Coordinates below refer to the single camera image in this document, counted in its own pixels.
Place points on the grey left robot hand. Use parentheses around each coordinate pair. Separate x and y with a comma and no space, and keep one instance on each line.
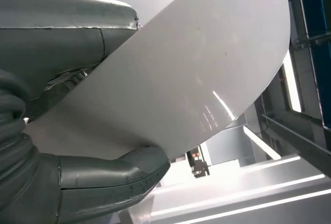
(51,44)

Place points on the ceiling light strip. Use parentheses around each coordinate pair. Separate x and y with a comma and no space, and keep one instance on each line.
(292,85)
(261,143)

